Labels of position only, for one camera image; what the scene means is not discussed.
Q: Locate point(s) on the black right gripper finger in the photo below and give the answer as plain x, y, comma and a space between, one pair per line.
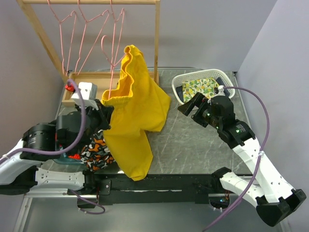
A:
187, 108
199, 99

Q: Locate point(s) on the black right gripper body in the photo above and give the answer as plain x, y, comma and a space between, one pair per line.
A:
203, 116

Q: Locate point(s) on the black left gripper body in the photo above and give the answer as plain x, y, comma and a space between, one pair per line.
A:
101, 121

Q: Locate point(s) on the yellow shorts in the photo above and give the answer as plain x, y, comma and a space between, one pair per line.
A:
140, 105

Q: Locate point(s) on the pink wire hanger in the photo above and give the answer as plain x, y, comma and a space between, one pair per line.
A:
116, 19
65, 41
93, 28
113, 62

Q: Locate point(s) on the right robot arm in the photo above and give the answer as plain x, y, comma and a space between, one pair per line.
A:
273, 198

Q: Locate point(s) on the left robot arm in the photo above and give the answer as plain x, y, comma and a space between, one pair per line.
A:
20, 169

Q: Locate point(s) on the camouflage print shorts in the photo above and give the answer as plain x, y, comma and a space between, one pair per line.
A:
96, 155

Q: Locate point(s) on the wooden hanger rack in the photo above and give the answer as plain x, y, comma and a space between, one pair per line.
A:
26, 7

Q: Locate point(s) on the orange shorts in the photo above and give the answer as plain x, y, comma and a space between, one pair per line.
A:
75, 157

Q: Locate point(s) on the lemon print cloth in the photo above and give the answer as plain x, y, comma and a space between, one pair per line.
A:
206, 86

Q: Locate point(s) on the dark navy folded cloth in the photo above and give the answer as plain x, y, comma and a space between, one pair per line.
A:
179, 91

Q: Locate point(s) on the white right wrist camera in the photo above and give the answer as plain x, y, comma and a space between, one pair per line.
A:
219, 91

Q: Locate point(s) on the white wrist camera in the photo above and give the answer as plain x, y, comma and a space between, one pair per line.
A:
219, 91
88, 90

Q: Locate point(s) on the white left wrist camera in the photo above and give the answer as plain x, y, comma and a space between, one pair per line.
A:
88, 90

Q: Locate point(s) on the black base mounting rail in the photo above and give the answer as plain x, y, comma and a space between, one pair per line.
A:
110, 189

